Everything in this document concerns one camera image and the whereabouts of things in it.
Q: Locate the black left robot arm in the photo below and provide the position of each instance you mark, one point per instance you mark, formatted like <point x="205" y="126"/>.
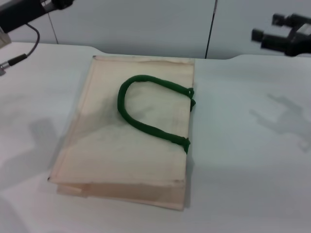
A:
<point x="22" y="14"/>

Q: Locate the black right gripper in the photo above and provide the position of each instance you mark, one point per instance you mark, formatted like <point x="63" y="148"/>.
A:
<point x="300" y="38"/>

